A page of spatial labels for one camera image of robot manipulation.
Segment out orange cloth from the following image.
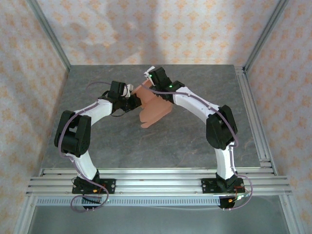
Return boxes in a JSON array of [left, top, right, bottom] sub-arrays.
[[133, 81, 173, 129]]

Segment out aluminium mounting rails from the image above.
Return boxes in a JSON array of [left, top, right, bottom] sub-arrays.
[[25, 167, 293, 197]]

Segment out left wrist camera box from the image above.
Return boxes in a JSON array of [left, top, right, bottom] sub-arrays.
[[121, 83, 134, 98]]

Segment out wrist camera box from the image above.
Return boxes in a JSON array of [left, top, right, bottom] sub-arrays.
[[143, 65, 156, 80], [121, 83, 134, 98]]

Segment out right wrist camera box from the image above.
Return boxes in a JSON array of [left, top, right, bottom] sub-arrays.
[[143, 65, 156, 80]]

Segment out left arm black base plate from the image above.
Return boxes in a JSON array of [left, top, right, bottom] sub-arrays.
[[72, 177, 116, 195]]

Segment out slotted grey cable duct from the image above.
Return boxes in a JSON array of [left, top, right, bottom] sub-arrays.
[[36, 196, 221, 207]]

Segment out aluminium frame post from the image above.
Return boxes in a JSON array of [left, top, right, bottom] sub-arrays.
[[243, 0, 292, 72], [25, 0, 72, 72], [14, 195, 37, 234], [279, 195, 303, 234]]

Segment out aluminium side rail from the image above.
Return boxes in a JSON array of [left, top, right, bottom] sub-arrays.
[[235, 65, 278, 176]]

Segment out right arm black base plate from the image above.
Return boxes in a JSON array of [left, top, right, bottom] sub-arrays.
[[201, 177, 244, 195]]

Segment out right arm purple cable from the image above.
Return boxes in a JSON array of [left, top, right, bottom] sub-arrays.
[[146, 84, 254, 212]]

